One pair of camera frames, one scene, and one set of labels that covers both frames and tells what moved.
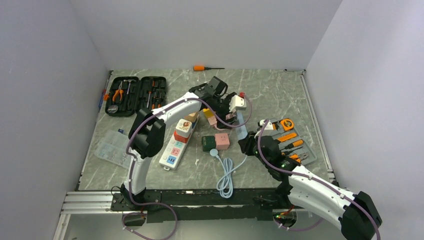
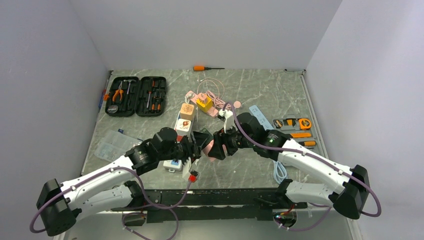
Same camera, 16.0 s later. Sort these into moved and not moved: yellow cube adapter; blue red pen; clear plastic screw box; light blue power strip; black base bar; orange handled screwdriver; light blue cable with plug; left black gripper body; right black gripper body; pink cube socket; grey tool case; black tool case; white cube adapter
Moved: yellow cube adapter; light blue power strip; light blue cable with plug; left black gripper body; right black gripper body; grey tool case; pink cube socket
Not moved: white cube adapter; clear plastic screw box; black tool case; blue red pen; orange handled screwdriver; black base bar
